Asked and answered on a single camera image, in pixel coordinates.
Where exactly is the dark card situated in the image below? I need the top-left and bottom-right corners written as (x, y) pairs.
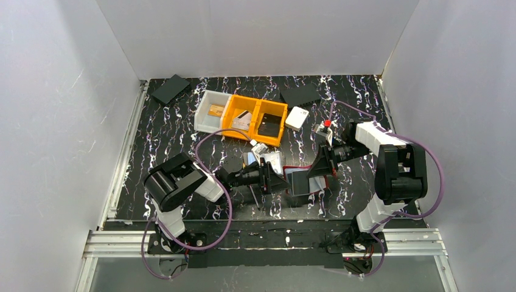
top-left (287, 170), bottom-right (310, 196)

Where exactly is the red card holder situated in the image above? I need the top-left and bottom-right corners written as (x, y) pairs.
top-left (283, 165), bottom-right (327, 197)

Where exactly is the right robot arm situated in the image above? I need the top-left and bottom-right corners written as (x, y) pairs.
top-left (307, 120), bottom-right (427, 245)

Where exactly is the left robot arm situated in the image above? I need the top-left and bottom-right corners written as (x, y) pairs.
top-left (144, 153), bottom-right (291, 241)

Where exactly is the black card in bin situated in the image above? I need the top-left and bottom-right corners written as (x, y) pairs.
top-left (257, 113), bottom-right (282, 138)

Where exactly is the yellow bin with black card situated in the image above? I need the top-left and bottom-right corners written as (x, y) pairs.
top-left (249, 99), bottom-right (288, 147)

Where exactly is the silver VIP card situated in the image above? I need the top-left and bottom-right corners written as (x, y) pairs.
top-left (231, 111), bottom-right (253, 131)

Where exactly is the yellow bin with silver card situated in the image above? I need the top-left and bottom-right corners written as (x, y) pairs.
top-left (221, 95), bottom-right (258, 139)

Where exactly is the gold card in white bin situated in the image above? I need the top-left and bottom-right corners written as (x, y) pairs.
top-left (207, 104), bottom-right (225, 117)

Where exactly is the black yellow screwdriver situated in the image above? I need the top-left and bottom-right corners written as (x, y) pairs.
top-left (249, 186), bottom-right (261, 210)

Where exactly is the white small box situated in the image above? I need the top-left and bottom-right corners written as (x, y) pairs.
top-left (285, 106), bottom-right (309, 131)

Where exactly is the black flat box right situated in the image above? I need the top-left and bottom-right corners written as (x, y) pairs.
top-left (280, 84), bottom-right (321, 110)

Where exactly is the black flat box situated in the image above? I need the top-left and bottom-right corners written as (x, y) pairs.
top-left (280, 84), bottom-right (321, 110)
top-left (150, 74), bottom-right (190, 106)

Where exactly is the white plastic bin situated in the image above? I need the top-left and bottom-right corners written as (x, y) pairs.
top-left (193, 90), bottom-right (232, 133)

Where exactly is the black flat box left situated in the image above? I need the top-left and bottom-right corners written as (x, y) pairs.
top-left (150, 74), bottom-right (190, 106)

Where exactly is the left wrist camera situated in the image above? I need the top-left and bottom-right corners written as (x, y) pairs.
top-left (250, 139), bottom-right (268, 156)

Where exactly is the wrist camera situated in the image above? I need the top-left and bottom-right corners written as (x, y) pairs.
top-left (250, 139), bottom-right (268, 156)
top-left (315, 120), bottom-right (333, 147)

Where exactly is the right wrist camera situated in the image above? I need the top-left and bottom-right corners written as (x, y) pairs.
top-left (315, 120), bottom-right (333, 147)

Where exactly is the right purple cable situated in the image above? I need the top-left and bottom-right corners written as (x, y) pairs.
top-left (328, 100), bottom-right (446, 278)

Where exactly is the aluminium table rail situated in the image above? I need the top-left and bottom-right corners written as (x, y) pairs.
top-left (75, 80), bottom-right (150, 291)

